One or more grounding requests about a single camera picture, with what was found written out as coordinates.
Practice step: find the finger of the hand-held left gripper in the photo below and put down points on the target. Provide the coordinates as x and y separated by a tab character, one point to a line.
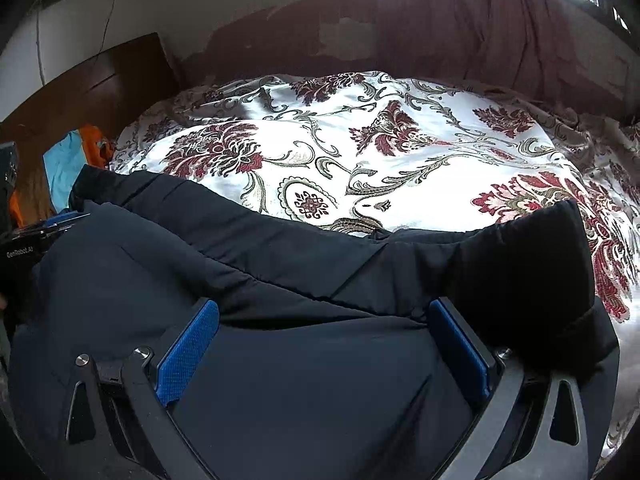
62	221

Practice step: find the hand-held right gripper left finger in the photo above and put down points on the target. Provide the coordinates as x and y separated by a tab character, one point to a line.
187	350

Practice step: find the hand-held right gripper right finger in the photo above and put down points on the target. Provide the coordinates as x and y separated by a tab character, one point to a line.
460	350

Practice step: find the dark navy padded jacket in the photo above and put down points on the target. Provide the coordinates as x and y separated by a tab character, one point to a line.
300	320

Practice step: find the brown pillow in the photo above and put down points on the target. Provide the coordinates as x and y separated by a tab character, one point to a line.
37	190

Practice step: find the blue and orange cloth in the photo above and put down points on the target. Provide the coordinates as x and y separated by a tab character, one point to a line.
75	165

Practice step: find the wooden headboard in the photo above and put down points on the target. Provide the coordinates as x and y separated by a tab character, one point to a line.
85	90

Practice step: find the floral bedspread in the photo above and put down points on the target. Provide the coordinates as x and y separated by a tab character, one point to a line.
400	160

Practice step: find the pink curtain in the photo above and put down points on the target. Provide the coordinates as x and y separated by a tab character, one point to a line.
475	25

